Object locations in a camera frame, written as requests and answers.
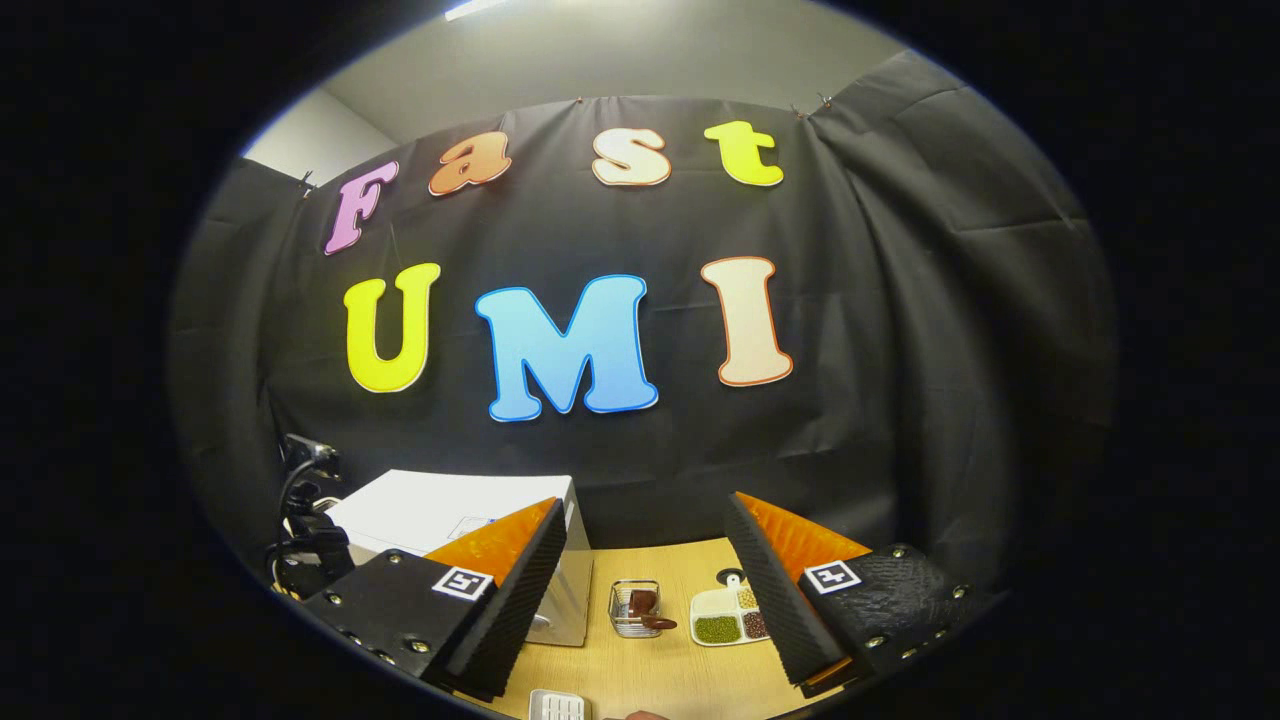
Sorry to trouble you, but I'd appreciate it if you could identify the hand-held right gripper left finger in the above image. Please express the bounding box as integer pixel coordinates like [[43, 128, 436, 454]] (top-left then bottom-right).
[[300, 497, 568, 701]]

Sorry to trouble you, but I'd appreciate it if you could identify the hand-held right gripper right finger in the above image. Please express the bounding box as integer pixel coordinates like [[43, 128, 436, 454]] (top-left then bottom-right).
[[725, 492, 1001, 698]]

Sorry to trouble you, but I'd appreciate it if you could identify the white microwave oven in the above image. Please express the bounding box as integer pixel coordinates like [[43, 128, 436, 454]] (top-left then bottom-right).
[[325, 470, 593, 648]]

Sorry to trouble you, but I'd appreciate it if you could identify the white divided dish of beans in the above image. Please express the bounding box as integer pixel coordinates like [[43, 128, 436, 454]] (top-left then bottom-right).
[[690, 572, 771, 648]]

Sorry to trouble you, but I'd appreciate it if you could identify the white plastic tray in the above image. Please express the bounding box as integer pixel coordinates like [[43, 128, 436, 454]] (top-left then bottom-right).
[[528, 688, 591, 720]]

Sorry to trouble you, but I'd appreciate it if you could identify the black backdrop cloth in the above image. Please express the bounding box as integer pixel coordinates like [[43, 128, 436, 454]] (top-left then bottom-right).
[[170, 50, 1116, 601]]

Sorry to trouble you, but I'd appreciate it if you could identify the metal wire basket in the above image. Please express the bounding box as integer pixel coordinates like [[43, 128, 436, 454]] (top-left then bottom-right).
[[608, 579, 663, 639]]

